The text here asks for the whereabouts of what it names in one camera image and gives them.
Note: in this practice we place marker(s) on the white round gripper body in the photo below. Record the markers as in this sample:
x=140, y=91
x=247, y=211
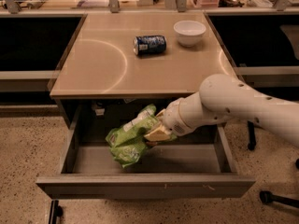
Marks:
x=173, y=118

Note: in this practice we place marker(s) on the green rice chip bag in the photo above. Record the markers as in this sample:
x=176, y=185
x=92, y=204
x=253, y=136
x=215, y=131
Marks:
x=127, y=144

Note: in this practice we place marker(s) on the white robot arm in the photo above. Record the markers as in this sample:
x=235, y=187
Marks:
x=220, y=98

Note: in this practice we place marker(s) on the open grey drawer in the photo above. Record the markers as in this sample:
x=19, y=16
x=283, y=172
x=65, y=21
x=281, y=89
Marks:
x=198, y=165

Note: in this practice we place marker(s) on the grey cabinet with counter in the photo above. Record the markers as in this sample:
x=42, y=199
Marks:
x=102, y=63

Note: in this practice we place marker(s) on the blue soda can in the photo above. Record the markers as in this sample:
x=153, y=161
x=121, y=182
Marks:
x=149, y=44

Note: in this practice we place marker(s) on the black table leg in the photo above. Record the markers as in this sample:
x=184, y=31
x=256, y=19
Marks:
x=252, y=137

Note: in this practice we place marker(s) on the white bowl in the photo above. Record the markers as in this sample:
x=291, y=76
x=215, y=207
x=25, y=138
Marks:
x=189, y=33

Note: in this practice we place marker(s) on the black chair base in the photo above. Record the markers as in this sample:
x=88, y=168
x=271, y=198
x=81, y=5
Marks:
x=267, y=197

